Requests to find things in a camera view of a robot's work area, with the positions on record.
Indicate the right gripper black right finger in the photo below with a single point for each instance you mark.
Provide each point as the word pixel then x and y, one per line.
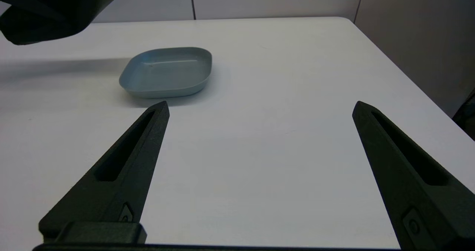
pixel 412 191

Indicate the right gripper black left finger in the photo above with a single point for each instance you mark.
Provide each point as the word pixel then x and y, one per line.
pixel 122 177

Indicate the grey-blue rounded plastic plate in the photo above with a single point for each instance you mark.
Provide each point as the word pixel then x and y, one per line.
pixel 167 73

